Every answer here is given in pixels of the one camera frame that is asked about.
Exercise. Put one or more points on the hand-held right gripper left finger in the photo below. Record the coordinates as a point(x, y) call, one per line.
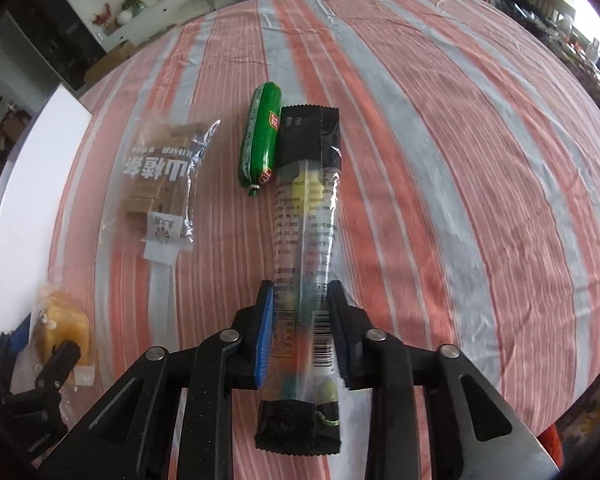
point(264, 335)

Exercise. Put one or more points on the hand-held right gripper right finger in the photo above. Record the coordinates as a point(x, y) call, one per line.
point(341, 340)

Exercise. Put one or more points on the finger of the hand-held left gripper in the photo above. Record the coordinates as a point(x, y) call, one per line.
point(17, 335)
point(55, 365)

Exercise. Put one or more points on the clear bread bun packet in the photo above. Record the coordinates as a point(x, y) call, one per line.
point(65, 327)

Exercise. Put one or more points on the long clear black-ended snack packet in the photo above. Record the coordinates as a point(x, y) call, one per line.
point(305, 220)

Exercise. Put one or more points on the clear packet of brown strips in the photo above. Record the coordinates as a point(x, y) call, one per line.
point(160, 185)

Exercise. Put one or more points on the green sausage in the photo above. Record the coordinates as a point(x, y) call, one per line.
point(260, 135)

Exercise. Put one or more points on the white board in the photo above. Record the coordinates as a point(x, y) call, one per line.
point(35, 185)

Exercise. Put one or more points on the red and grey striped tablecloth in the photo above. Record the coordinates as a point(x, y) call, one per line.
point(430, 210)

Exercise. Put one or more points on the red fluffy blanket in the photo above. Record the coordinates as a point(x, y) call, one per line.
point(554, 442)

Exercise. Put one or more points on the cardboard box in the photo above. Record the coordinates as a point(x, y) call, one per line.
point(112, 60)

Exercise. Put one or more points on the dark cabinet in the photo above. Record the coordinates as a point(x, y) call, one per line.
point(50, 25)

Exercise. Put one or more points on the red flowers in vase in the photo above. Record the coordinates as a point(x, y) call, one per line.
point(102, 15)

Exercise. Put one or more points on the white television cabinet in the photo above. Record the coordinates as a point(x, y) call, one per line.
point(155, 10)

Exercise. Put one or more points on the green plant in white vase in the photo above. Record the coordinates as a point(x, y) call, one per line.
point(132, 0)

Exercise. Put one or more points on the cluttered low table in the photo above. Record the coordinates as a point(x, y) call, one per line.
point(580, 55)

